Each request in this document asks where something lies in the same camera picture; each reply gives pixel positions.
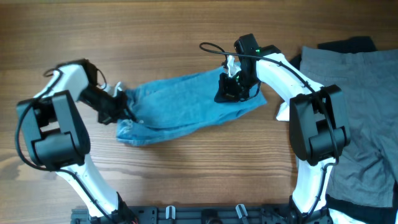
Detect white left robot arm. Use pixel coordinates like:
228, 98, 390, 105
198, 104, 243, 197
14, 58, 139, 223

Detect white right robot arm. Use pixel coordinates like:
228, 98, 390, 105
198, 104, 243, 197
215, 42, 351, 223

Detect grey cloth garment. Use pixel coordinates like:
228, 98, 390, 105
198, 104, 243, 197
300, 47, 397, 207

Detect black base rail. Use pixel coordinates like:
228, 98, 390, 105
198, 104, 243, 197
70, 203, 312, 224

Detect black garment under grey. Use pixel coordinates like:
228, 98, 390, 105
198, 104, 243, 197
318, 36, 377, 54

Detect light blue denim jeans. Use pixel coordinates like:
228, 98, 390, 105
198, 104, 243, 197
116, 67, 267, 146

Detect white cloth piece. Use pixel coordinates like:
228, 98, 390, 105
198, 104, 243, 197
276, 102, 290, 122

